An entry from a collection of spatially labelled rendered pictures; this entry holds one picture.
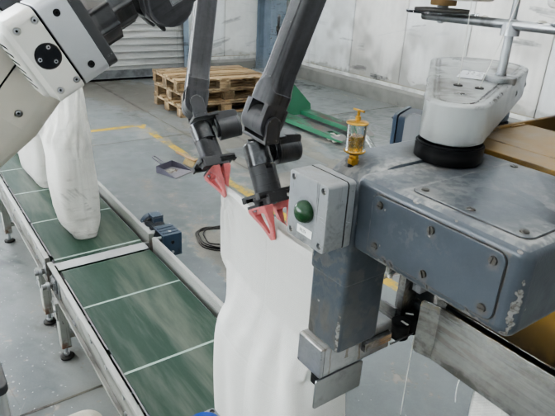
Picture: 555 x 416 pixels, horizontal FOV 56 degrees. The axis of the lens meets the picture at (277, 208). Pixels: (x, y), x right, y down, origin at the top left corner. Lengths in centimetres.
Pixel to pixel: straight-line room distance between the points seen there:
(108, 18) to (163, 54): 791
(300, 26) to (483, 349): 64
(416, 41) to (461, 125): 669
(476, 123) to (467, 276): 22
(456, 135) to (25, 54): 57
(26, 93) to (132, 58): 759
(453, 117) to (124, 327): 154
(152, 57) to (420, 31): 401
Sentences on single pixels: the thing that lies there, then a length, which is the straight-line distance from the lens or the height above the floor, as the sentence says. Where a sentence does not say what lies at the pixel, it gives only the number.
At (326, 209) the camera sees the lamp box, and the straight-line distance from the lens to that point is 62.
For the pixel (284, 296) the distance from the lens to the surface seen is 111.
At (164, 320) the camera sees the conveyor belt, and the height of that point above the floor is 38.
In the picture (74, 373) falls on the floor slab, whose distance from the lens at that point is 244.
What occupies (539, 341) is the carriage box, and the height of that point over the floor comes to 106.
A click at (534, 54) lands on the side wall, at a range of 645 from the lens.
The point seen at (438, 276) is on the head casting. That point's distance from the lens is 60.
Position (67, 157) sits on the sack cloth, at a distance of 249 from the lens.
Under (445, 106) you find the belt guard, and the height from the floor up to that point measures 141.
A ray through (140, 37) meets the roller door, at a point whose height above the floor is 61.
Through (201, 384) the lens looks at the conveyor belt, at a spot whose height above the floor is 38.
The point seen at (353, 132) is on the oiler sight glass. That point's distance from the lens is 68.
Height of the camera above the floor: 155
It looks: 24 degrees down
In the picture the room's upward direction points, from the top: 3 degrees clockwise
